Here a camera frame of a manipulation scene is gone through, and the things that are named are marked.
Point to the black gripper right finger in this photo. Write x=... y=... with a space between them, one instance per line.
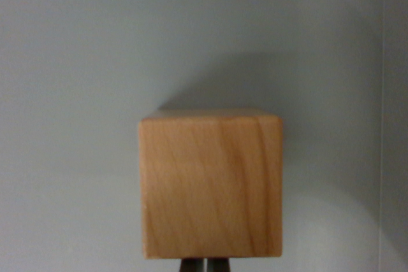
x=219 y=265

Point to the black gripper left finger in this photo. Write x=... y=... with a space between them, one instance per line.
x=190 y=265

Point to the wooden cube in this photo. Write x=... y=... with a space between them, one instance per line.
x=210 y=186

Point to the grey plastic bin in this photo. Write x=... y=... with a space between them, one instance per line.
x=70 y=93

